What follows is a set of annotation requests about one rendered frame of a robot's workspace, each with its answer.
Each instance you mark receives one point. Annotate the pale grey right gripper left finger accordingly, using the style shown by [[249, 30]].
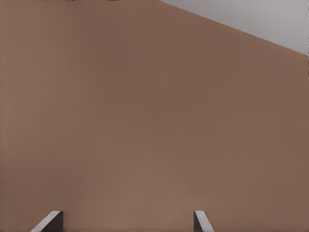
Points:
[[51, 223]]

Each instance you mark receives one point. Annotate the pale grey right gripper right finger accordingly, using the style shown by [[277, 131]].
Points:
[[201, 222]]

